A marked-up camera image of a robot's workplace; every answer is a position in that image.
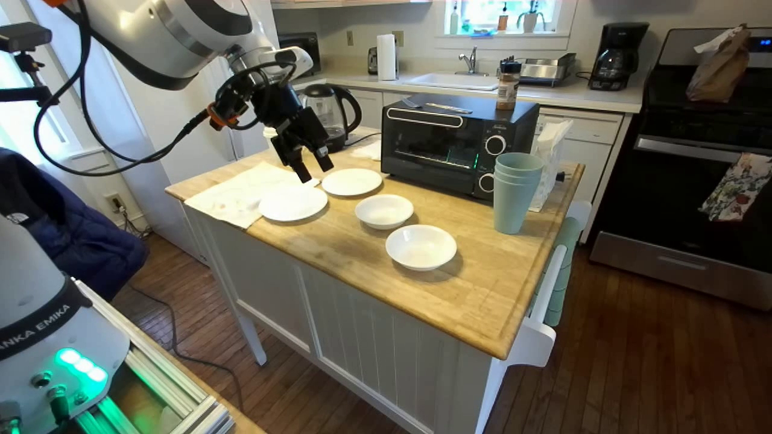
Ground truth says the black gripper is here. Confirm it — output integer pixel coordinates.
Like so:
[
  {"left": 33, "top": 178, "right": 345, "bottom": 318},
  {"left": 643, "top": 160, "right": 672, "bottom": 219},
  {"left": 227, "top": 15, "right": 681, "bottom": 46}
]
[{"left": 254, "top": 81, "right": 335, "bottom": 187}]

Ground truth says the white bowl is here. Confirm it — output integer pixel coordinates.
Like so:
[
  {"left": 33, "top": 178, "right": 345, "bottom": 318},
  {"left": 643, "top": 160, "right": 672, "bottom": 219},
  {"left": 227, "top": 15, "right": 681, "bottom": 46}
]
[
  {"left": 385, "top": 222, "right": 462, "bottom": 272},
  {"left": 353, "top": 194, "right": 419, "bottom": 234}
]

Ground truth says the white plate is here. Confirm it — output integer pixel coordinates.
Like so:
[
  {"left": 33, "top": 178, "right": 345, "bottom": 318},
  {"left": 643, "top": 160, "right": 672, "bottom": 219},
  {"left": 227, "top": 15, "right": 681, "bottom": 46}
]
[
  {"left": 259, "top": 184, "right": 332, "bottom": 228},
  {"left": 320, "top": 166, "right": 387, "bottom": 201}
]

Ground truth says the glass electric kettle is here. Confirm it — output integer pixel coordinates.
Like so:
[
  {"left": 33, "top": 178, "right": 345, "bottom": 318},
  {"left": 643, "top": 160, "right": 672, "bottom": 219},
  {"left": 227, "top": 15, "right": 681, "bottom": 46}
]
[{"left": 300, "top": 83, "right": 364, "bottom": 155}]

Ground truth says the white paper sheet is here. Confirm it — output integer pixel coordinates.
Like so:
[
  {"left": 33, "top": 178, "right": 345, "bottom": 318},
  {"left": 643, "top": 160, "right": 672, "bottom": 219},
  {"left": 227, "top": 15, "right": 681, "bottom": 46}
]
[{"left": 183, "top": 160, "right": 303, "bottom": 232}]

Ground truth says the white paper towel roll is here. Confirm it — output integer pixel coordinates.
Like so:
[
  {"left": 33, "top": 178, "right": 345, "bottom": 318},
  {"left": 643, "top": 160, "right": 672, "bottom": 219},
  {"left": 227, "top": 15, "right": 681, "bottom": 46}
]
[{"left": 374, "top": 32, "right": 402, "bottom": 83}]

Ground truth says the black toaster oven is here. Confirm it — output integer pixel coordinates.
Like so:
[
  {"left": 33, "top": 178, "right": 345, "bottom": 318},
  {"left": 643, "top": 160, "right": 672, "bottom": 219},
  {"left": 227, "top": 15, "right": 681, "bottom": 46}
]
[{"left": 380, "top": 95, "right": 544, "bottom": 204}]

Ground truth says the chrome sink faucet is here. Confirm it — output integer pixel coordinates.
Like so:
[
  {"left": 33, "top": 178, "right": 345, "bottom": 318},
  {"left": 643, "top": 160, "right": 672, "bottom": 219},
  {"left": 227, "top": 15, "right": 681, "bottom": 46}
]
[{"left": 456, "top": 46, "right": 484, "bottom": 77}]

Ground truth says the white kitchen island cart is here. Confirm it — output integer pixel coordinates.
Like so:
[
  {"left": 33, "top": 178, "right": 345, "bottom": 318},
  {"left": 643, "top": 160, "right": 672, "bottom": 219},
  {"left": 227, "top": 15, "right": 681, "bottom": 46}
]
[{"left": 165, "top": 128, "right": 595, "bottom": 434}]

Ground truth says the spice jar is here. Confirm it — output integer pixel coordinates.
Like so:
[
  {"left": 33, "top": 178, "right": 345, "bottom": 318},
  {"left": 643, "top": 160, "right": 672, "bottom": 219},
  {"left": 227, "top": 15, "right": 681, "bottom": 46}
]
[{"left": 496, "top": 58, "right": 523, "bottom": 113}]

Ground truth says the clear plastic container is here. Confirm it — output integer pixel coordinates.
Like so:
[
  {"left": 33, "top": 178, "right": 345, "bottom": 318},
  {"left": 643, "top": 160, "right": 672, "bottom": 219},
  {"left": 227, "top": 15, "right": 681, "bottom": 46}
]
[{"left": 528, "top": 118, "right": 575, "bottom": 212}]

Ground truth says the dark blue jacket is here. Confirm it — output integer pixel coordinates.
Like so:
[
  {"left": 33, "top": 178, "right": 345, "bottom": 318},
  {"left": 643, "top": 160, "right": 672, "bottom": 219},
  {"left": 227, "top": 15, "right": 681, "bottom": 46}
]
[{"left": 0, "top": 146, "right": 150, "bottom": 302}]

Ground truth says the silver toaster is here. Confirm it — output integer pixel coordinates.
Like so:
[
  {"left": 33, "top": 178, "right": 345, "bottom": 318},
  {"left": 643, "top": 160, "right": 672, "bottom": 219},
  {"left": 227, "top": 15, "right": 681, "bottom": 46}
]
[{"left": 517, "top": 52, "right": 580, "bottom": 90}]

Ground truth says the teal hanging towel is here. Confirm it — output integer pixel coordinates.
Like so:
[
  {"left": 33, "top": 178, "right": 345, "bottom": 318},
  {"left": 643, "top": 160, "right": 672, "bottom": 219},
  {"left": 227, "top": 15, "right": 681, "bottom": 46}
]
[{"left": 544, "top": 216, "right": 584, "bottom": 328}]

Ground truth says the black coffee maker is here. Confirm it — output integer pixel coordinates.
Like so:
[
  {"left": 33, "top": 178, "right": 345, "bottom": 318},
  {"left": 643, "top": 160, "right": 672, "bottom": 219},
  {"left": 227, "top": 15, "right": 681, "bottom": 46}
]
[{"left": 586, "top": 19, "right": 651, "bottom": 91}]

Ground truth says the black stainless stove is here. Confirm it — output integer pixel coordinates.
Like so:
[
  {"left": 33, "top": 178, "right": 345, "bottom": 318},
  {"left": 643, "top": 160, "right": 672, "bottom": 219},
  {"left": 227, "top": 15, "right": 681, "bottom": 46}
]
[{"left": 589, "top": 27, "right": 772, "bottom": 314}]

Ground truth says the brown paper bag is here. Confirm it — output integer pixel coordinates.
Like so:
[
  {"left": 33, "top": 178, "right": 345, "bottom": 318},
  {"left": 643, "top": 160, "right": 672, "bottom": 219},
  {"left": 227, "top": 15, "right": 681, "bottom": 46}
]
[{"left": 685, "top": 23, "right": 755, "bottom": 107}]

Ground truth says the floral dish towel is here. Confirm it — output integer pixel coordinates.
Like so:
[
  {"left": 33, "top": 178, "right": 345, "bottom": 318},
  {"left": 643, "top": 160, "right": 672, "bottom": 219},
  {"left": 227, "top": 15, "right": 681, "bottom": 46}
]
[{"left": 697, "top": 153, "right": 772, "bottom": 225}]

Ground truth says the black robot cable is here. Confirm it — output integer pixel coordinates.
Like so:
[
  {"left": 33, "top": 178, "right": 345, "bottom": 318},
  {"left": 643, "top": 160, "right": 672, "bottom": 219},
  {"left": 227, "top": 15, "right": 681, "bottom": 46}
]
[{"left": 33, "top": 0, "right": 281, "bottom": 178}]

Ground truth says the white wall outlet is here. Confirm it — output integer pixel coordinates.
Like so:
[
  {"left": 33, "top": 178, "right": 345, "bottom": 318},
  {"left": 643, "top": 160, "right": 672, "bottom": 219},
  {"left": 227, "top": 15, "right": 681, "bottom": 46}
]
[{"left": 104, "top": 190, "right": 130, "bottom": 225}]

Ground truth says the black floor cable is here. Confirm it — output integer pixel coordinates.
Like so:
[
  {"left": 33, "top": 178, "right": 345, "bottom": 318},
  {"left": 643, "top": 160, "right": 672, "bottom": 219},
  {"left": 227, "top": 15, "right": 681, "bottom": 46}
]
[{"left": 118, "top": 284, "right": 250, "bottom": 413}]

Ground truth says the aluminium frame rail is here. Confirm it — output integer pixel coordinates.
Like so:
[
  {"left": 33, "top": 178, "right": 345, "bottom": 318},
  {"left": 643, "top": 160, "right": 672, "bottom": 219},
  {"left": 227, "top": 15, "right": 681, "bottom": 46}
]
[{"left": 70, "top": 281, "right": 268, "bottom": 434}]

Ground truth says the black camera stand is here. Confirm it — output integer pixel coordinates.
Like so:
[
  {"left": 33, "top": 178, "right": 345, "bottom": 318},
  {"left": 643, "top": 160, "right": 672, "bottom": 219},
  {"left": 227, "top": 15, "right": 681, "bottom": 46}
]
[{"left": 0, "top": 19, "right": 57, "bottom": 107}]

